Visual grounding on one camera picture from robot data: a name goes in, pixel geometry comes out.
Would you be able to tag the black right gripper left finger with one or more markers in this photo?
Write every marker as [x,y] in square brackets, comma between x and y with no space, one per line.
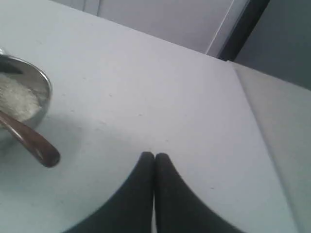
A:
[130,209]

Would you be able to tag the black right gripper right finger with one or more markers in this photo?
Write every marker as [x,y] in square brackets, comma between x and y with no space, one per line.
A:
[177,208]

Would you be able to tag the brown wooden spoon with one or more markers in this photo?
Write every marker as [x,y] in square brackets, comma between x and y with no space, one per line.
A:
[39,147]

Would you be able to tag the white rice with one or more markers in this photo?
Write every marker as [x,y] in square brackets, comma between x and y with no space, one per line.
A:
[16,100]

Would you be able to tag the steel bowl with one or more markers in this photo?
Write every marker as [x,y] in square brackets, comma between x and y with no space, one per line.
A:
[31,77]

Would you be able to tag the white cabinet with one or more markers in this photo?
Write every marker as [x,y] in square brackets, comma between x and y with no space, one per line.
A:
[218,28]

